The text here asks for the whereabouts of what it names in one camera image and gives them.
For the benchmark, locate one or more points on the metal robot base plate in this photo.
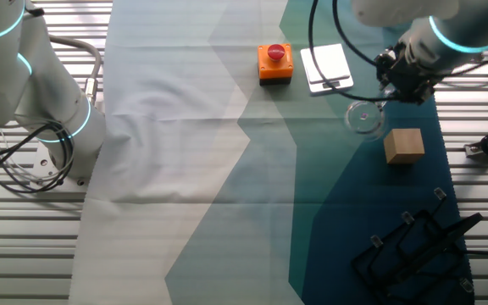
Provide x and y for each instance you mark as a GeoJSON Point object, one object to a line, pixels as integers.
{"type": "Point", "coordinates": [42, 165]}

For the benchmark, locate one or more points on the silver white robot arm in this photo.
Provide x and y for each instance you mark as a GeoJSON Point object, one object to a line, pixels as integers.
{"type": "Point", "coordinates": [36, 97]}

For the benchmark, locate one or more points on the silver digital kitchen scale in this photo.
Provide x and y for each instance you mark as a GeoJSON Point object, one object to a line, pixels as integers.
{"type": "Point", "coordinates": [326, 63]}

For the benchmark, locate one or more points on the orange emergency stop button box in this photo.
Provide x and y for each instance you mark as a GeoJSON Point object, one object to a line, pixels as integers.
{"type": "Point", "coordinates": [275, 63]}

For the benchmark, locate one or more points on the grey corrugated robot conduit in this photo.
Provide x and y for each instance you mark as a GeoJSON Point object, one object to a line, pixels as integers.
{"type": "Point", "coordinates": [93, 63]}

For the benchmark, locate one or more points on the wooden cube block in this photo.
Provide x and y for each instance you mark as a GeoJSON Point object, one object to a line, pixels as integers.
{"type": "Point", "coordinates": [404, 146]}

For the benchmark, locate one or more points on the blue green white tablecloth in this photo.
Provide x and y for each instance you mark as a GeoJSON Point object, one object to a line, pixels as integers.
{"type": "Point", "coordinates": [227, 169]}

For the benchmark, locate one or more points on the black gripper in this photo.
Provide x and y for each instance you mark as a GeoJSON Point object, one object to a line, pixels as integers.
{"type": "Point", "coordinates": [409, 72]}

